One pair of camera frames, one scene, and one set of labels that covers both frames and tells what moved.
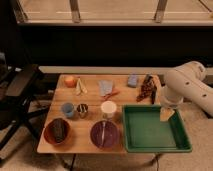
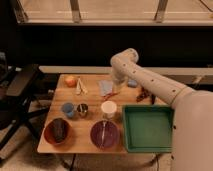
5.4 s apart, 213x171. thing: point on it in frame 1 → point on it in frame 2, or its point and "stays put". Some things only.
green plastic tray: x=144 y=132 stays put
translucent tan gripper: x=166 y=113 → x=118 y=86
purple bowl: x=104 y=134 stays put
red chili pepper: x=107 y=96 stays put
